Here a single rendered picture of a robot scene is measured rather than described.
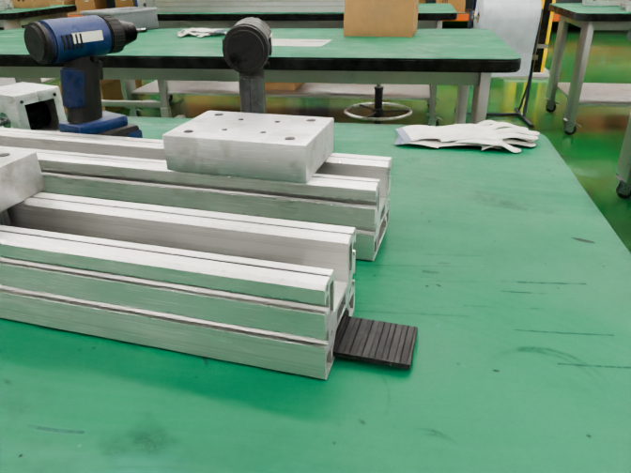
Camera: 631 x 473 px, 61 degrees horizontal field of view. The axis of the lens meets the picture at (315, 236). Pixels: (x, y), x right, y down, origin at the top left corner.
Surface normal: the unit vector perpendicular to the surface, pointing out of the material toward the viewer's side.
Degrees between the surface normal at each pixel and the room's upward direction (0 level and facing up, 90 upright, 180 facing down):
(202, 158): 90
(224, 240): 90
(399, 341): 0
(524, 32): 102
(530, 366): 0
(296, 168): 90
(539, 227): 0
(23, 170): 90
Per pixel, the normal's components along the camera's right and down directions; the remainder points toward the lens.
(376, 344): -0.01, -0.89
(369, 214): -0.28, 0.44
